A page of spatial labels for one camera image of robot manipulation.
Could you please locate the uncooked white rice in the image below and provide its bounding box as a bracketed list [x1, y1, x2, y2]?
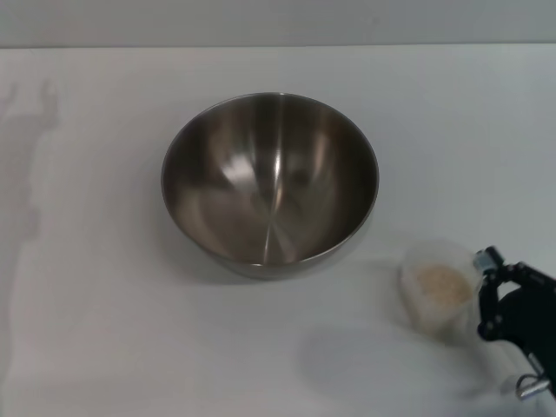
[414, 265, 473, 310]

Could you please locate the silver knob on gripper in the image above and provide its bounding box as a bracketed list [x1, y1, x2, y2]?
[515, 372, 549, 399]

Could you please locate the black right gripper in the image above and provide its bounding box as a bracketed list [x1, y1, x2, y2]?
[473, 246, 556, 386]

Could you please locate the stainless steel mixing bowl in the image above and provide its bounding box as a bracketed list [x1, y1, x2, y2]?
[160, 91, 381, 281]

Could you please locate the translucent plastic measuring cup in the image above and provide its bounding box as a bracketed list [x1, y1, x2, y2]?
[399, 237, 485, 345]

